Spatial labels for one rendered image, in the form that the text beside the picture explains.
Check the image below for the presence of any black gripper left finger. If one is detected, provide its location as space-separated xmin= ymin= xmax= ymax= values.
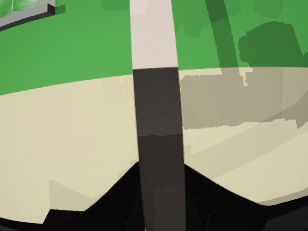
xmin=0 ymin=161 xmax=145 ymax=231

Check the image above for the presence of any green putting mat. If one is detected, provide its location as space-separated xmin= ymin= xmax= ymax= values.
xmin=0 ymin=0 xmax=308 ymax=95

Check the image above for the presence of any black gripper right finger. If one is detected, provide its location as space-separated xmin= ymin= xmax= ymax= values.
xmin=185 ymin=163 xmax=308 ymax=231

